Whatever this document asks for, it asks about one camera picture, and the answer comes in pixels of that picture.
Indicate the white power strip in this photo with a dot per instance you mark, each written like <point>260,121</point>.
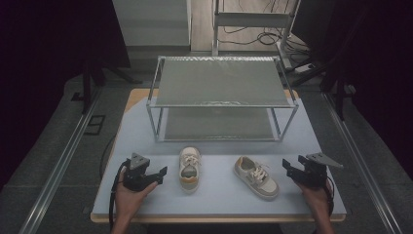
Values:
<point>304,68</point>

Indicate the person's left hand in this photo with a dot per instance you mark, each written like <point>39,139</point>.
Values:
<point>128,200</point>

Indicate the black tripod stand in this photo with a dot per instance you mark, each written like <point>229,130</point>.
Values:
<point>339,97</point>
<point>87,91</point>

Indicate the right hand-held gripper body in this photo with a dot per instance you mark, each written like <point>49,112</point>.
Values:
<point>313,174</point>

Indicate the white panel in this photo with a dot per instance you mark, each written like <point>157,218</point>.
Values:
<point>152,22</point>

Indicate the white and beige sneaker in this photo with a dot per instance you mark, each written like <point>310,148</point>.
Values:
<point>256,177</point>
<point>189,169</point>

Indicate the metal two-tier shoe rack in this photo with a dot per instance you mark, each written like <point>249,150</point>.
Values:
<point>220,81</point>

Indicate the white metal stand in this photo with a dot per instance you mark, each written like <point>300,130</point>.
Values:
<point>250,19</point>

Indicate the person's right hand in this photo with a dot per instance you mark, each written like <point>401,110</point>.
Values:
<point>313,200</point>

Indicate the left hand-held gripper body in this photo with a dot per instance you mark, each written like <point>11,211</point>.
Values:
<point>136,170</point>

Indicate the dark curtain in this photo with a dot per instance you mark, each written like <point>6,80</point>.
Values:
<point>48,48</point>
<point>373,48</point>

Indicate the light blue table mat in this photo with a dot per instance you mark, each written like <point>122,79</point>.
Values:
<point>220,204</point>

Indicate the metal floor rail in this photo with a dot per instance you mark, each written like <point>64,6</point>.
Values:
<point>360,169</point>
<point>58,169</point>

